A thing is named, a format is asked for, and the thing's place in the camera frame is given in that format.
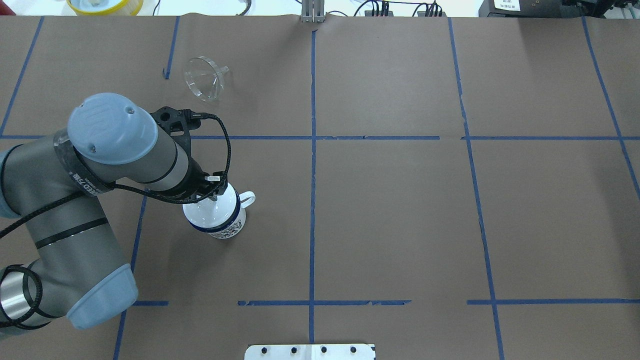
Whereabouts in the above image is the white ceramic lid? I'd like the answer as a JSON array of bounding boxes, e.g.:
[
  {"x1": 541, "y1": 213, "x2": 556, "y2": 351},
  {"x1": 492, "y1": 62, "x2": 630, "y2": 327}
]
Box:
[{"x1": 182, "y1": 183, "x2": 240, "y2": 233}]

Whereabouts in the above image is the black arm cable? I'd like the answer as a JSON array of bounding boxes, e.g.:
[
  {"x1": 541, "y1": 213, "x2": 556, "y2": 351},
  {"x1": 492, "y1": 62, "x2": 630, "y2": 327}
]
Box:
[{"x1": 0, "y1": 112, "x2": 232, "y2": 328}]

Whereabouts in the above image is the black computer box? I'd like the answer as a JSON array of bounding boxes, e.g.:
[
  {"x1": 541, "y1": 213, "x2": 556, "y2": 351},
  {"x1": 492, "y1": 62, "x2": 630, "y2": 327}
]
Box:
[{"x1": 477, "y1": 0, "x2": 639, "y2": 19}]

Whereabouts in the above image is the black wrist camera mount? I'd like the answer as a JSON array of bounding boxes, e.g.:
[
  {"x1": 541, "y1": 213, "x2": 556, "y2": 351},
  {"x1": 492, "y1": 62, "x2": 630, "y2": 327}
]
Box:
[{"x1": 150, "y1": 106, "x2": 204, "y2": 155}]

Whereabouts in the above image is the yellow tape roll with plate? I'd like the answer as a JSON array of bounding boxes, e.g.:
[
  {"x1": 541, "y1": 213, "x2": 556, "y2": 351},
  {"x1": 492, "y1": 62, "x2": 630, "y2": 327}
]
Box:
[{"x1": 66, "y1": 0, "x2": 144, "y2": 16}]

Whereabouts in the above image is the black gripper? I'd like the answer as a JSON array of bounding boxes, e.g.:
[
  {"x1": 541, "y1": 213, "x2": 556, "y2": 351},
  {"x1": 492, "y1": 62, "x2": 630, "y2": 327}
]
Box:
[{"x1": 187, "y1": 170, "x2": 228, "y2": 201}]

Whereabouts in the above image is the white enamel mug blue rim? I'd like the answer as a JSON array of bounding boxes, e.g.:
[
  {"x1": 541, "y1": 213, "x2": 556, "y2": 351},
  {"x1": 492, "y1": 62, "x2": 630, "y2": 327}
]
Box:
[{"x1": 182, "y1": 185, "x2": 256, "y2": 240}]

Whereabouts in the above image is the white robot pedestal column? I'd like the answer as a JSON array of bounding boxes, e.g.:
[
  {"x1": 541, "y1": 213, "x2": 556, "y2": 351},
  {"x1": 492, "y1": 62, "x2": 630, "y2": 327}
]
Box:
[{"x1": 244, "y1": 343, "x2": 377, "y2": 360}]

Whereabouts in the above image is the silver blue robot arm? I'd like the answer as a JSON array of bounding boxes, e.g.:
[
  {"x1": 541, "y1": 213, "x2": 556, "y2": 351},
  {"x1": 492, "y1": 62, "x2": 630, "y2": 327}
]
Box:
[{"x1": 1, "y1": 92, "x2": 228, "y2": 339}]

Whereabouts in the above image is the aluminium frame post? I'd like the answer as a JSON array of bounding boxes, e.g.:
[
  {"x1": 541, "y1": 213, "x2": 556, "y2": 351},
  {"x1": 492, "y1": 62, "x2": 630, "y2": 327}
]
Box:
[{"x1": 299, "y1": 0, "x2": 326, "y2": 23}]

